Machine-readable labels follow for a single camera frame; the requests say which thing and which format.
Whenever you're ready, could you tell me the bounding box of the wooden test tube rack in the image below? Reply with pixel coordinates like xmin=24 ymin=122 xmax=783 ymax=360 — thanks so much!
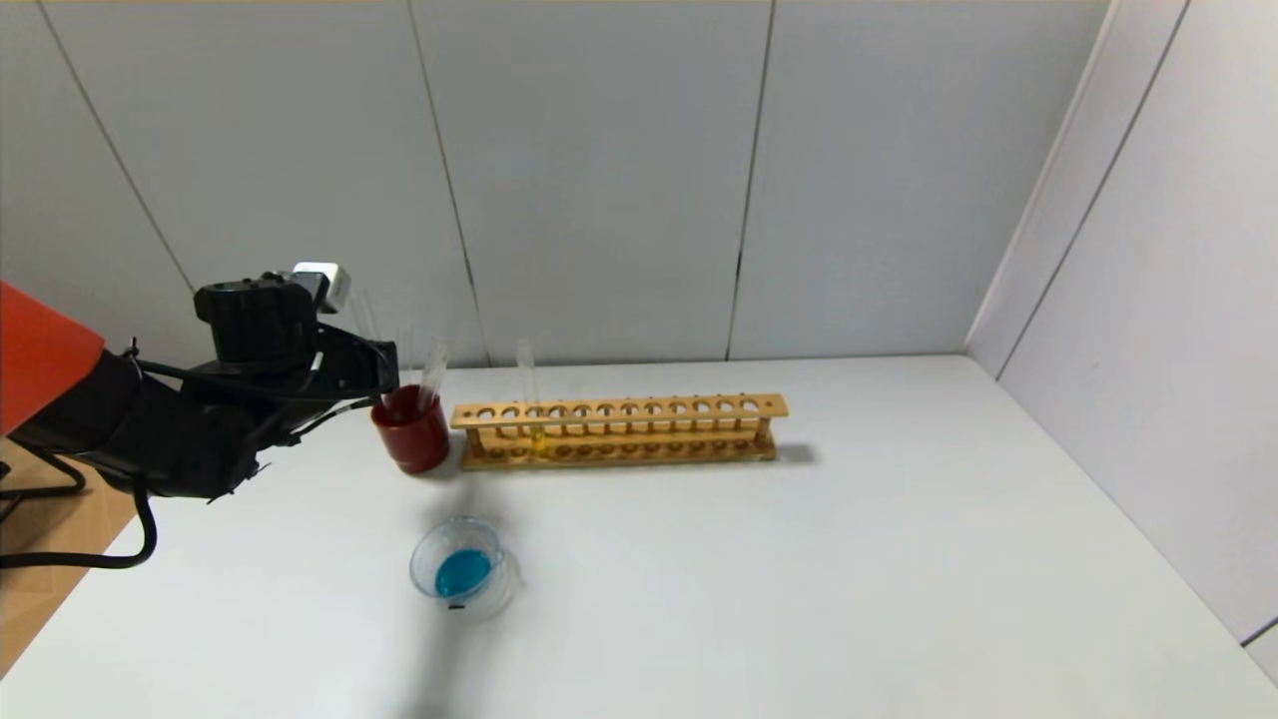
xmin=451 ymin=393 xmax=789 ymax=472

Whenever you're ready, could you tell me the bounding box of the black metal stand leg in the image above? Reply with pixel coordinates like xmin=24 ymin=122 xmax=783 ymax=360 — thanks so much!
xmin=0 ymin=444 xmax=88 ymax=525

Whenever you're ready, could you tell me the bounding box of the test tube with blue pigment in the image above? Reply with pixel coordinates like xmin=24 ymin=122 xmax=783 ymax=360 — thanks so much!
xmin=349 ymin=288 xmax=400 ymax=410

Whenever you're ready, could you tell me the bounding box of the clear glass beaker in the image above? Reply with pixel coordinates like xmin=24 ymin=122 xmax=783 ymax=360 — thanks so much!
xmin=409 ymin=515 xmax=524 ymax=624

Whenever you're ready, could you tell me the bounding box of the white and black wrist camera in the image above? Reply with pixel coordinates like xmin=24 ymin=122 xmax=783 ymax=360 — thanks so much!
xmin=292 ymin=262 xmax=352 ymax=314

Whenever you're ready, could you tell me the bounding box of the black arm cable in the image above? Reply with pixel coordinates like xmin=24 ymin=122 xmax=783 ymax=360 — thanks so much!
xmin=0 ymin=479 xmax=159 ymax=570

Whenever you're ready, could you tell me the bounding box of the test tube with yellow pigment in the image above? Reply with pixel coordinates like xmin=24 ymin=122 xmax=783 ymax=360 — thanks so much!
xmin=516 ymin=340 xmax=548 ymax=455

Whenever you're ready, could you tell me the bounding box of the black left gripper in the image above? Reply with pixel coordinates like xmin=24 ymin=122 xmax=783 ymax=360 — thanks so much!
xmin=314 ymin=322 xmax=400 ymax=401

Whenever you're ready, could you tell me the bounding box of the dark red cup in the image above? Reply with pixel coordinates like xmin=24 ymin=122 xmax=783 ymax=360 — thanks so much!
xmin=371 ymin=385 xmax=452 ymax=474

